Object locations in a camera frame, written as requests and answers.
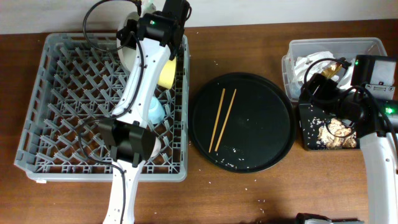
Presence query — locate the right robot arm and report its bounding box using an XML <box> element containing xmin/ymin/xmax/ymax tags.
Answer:
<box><xmin>298</xmin><ymin>55</ymin><xmax>397</xmax><ymax>223</ymax></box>

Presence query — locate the pink plastic cup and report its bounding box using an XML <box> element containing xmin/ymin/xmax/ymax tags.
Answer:
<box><xmin>150</xmin><ymin>138</ymin><xmax>162</xmax><ymax>157</ymax></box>

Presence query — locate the gold snack wrapper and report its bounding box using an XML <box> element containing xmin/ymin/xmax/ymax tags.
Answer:
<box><xmin>321</xmin><ymin>63</ymin><xmax>342</xmax><ymax>79</ymax></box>

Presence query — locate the wooden chopstick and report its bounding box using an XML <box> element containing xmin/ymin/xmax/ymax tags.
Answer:
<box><xmin>208</xmin><ymin>88</ymin><xmax>225</xmax><ymax>153</ymax></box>
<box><xmin>215</xmin><ymin>89</ymin><xmax>237</xmax><ymax>152</ymax></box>

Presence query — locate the round black tray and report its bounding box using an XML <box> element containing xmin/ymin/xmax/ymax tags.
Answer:
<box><xmin>188</xmin><ymin>72</ymin><xmax>297</xmax><ymax>173</ymax></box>

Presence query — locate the food scraps pile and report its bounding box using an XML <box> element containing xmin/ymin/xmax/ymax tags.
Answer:
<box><xmin>317</xmin><ymin>118</ymin><xmax>357</xmax><ymax>149</ymax></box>

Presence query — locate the grey dishwasher rack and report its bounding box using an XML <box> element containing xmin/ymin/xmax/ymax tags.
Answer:
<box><xmin>14</xmin><ymin>33</ymin><xmax>190</xmax><ymax>182</ymax></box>

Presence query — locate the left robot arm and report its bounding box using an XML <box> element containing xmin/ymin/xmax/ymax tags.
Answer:
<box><xmin>98</xmin><ymin>12</ymin><xmax>186</xmax><ymax>223</ymax></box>

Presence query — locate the white napkin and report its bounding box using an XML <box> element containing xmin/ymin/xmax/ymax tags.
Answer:
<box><xmin>293</xmin><ymin>51</ymin><xmax>355</xmax><ymax>90</ymax></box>

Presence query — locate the black rectangular tray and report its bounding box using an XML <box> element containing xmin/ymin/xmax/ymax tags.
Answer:
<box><xmin>298</xmin><ymin>103</ymin><xmax>359</xmax><ymax>151</ymax></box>

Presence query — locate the yellow plastic bowl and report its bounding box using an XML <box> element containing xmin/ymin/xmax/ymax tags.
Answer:
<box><xmin>157</xmin><ymin>57</ymin><xmax>177</xmax><ymax>89</ymax></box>

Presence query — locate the grey round plate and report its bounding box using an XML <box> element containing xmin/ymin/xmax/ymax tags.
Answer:
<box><xmin>117</xmin><ymin>12</ymin><xmax>139</xmax><ymax>72</ymax></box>

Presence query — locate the blue plastic cup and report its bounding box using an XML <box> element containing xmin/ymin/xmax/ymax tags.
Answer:
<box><xmin>148</xmin><ymin>96</ymin><xmax>165</xmax><ymax>125</ymax></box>

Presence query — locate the clear plastic bin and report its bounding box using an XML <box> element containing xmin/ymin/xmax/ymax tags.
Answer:
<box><xmin>282</xmin><ymin>37</ymin><xmax>387</xmax><ymax>103</ymax></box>

